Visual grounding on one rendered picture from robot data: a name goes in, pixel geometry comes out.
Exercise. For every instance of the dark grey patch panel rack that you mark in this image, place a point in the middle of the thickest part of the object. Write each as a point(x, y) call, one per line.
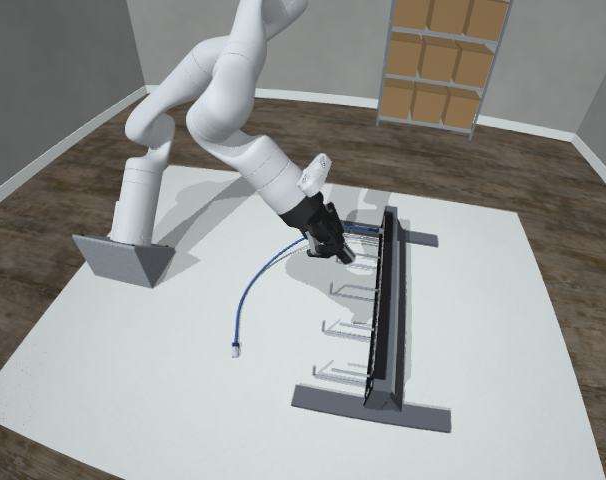
point(379, 404)

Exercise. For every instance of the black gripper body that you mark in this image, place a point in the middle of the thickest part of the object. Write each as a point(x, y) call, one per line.
point(300, 217)

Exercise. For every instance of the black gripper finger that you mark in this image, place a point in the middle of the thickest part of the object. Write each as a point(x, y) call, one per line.
point(331, 217)
point(325, 249)

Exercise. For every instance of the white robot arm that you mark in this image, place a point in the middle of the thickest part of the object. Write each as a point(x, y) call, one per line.
point(224, 105)

